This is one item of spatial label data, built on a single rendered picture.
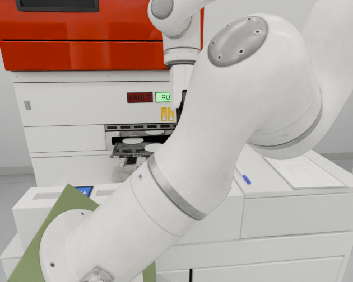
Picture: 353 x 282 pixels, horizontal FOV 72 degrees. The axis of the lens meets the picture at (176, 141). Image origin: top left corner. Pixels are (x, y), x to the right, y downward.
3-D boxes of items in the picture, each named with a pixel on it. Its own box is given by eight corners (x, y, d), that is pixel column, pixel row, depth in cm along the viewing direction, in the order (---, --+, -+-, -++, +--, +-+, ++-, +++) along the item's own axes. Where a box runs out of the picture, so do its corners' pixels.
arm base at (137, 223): (131, 353, 32) (235, 272, 29) (9, 276, 28) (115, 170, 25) (143, 252, 51) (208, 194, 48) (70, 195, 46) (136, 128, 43)
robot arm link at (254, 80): (216, 226, 36) (347, 115, 32) (129, 196, 23) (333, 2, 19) (181, 171, 45) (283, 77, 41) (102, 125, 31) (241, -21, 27)
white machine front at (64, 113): (32, 155, 118) (13, 70, 105) (197, 149, 126) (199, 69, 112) (29, 158, 116) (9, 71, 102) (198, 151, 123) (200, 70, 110)
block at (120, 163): (116, 164, 95) (116, 157, 94) (125, 164, 96) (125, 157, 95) (114, 174, 88) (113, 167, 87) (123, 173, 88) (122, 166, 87)
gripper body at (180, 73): (164, 65, 60) (165, 110, 62) (167, 57, 50) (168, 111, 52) (194, 65, 61) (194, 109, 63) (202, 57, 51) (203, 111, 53)
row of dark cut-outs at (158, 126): (105, 130, 116) (105, 125, 115) (196, 127, 120) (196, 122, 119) (105, 130, 115) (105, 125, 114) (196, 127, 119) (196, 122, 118)
